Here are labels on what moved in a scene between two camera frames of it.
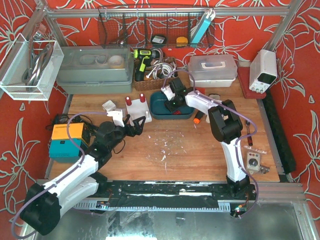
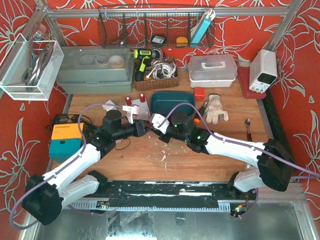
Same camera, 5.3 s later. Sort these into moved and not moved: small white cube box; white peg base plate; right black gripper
Moved: right black gripper
Not moved: small white cube box; white peg base plate
